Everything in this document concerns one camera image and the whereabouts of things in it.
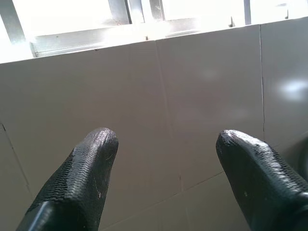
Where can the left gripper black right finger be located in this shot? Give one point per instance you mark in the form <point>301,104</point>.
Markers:
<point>260,183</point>

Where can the silver metal window frame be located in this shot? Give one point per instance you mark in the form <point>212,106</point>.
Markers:
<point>72,42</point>

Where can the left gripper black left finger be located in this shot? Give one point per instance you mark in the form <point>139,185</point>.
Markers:
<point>79,183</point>

